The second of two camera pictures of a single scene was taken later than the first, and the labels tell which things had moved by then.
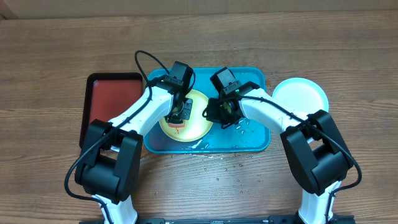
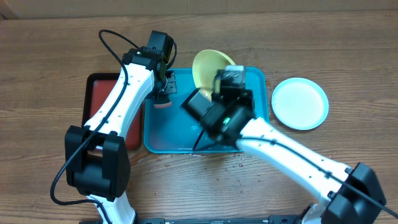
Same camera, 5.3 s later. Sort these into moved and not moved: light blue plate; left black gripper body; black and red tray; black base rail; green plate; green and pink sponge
Moved: green plate; green and pink sponge; left black gripper body
Not moved: black base rail; black and red tray; light blue plate
